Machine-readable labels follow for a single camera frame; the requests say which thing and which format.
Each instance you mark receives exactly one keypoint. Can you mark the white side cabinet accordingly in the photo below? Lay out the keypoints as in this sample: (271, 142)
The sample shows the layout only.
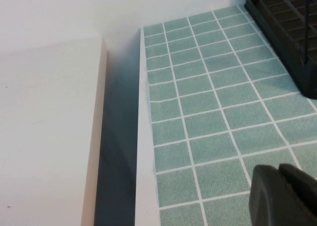
(49, 124)

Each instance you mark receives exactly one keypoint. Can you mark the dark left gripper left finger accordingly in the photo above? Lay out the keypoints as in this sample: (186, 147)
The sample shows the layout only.
(267, 198)

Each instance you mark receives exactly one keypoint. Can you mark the green checked tablecloth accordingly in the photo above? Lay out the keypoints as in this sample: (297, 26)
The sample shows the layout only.
(210, 112)

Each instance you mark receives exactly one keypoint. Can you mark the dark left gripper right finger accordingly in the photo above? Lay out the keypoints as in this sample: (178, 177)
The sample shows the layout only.
(305, 196)

